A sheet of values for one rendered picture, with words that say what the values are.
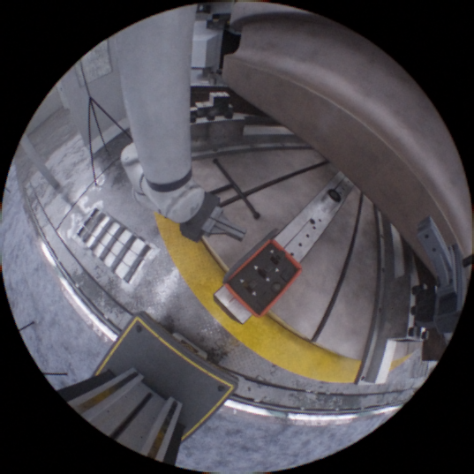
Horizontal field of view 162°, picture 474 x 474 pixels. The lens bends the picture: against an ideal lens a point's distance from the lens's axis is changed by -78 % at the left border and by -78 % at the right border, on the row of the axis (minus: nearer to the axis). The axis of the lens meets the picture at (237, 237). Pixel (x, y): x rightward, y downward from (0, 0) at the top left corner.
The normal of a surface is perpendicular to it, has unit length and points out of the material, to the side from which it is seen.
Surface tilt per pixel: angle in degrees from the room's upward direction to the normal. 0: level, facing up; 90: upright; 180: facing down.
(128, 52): 89
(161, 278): 0
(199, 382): 0
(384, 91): 90
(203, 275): 0
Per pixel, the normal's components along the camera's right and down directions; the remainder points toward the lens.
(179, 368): 0.13, -0.42
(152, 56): 0.40, 0.84
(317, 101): -0.79, 0.50
